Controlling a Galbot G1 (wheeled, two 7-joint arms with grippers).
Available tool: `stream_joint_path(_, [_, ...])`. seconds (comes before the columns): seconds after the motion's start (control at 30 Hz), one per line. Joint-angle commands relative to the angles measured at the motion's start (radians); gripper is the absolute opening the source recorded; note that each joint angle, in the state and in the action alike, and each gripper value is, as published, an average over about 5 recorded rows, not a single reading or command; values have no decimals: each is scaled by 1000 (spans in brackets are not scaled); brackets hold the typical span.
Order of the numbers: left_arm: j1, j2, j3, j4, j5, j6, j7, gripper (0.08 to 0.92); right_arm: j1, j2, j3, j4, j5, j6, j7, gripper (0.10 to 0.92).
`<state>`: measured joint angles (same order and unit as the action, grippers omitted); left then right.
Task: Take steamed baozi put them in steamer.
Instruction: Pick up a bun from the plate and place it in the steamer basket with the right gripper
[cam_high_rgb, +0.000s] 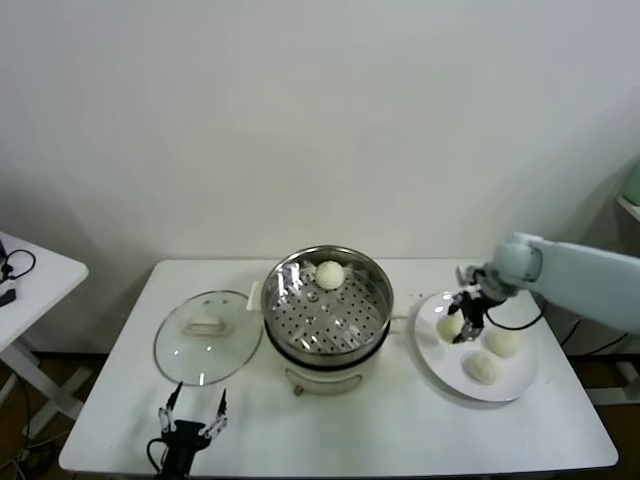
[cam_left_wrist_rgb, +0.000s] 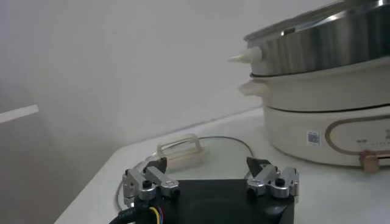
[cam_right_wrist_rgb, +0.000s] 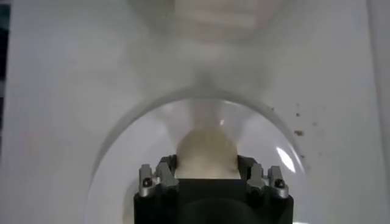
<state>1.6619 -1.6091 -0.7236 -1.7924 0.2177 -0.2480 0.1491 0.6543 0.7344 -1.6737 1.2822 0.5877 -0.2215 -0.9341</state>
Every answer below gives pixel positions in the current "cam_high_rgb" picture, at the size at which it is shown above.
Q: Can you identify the white round plate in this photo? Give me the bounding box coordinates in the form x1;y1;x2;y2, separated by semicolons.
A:
412;290;542;404

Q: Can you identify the white electric cooker pot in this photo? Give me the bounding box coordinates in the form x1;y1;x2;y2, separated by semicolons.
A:
246;281;409;399

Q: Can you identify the white shelf board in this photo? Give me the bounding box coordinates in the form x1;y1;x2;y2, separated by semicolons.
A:
615;195;640;227

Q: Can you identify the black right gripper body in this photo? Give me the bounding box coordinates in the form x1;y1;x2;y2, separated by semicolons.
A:
458;290;489;329

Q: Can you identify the white folding side table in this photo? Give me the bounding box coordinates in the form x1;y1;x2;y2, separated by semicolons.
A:
0;231;90;437

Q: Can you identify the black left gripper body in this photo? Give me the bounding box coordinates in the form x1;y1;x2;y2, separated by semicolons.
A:
161;420;212;475

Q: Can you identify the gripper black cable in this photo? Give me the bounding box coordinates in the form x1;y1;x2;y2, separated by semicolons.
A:
481;293;547;332
145;438;167;472

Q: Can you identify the stainless steel steamer basket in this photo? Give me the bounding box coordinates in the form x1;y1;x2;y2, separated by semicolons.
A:
260;244;394;354

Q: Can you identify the black power cable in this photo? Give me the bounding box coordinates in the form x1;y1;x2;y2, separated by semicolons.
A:
556;317;631;347

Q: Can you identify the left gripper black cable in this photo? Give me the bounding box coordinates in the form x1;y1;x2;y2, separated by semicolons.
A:
145;438;167;472

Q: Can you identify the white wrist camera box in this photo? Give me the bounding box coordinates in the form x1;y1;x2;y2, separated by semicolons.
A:
455;264;483;290

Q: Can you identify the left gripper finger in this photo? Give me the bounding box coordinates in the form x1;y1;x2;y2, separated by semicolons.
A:
157;381;183;433
198;388;230;438

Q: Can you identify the round glass pot lid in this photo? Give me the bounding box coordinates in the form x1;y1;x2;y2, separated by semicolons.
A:
152;289;265;388

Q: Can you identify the thin floor cable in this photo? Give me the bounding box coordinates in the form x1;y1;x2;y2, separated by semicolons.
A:
14;382;66;480

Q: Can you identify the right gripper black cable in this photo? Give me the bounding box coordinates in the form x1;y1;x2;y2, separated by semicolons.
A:
481;293;547;332

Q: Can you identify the white steamed baozi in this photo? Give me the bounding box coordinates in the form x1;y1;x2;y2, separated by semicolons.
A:
485;329;523;359
313;260;346;292
435;314;466;344
463;350;500;387

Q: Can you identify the white table leg frame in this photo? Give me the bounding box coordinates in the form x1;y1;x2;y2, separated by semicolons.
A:
583;359;640;407

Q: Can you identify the black looped cable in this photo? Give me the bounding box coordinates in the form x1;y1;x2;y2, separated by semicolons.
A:
0;249;38;282

